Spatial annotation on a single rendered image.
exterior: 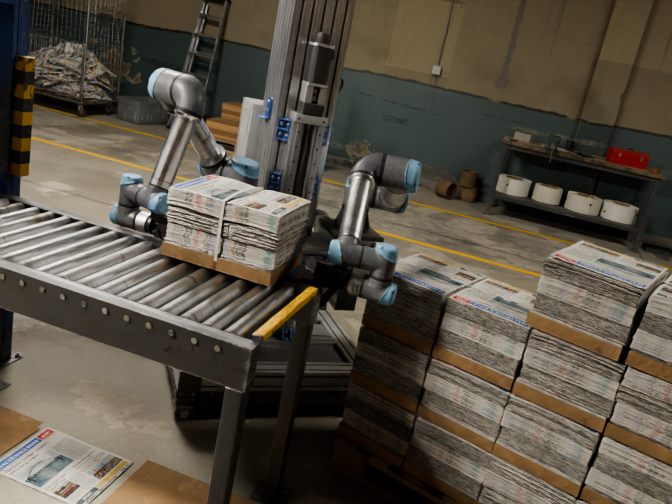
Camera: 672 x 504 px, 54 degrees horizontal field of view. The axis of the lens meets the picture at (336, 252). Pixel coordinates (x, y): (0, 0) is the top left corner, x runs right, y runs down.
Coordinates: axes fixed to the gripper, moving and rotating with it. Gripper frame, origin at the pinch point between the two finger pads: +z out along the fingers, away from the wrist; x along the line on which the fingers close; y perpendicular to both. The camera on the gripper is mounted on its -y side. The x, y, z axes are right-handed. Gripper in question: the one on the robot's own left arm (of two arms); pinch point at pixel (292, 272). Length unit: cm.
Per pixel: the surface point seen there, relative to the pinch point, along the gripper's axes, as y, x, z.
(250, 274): 3.7, 22.5, 6.0
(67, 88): -46, -552, 527
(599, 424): -16, 7, -105
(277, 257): 10.6, 20.1, -0.8
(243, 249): 10.7, 22.2, 9.7
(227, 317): 0.1, 48.1, 0.5
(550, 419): -21, 3, -92
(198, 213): 17.9, 22.3, 26.1
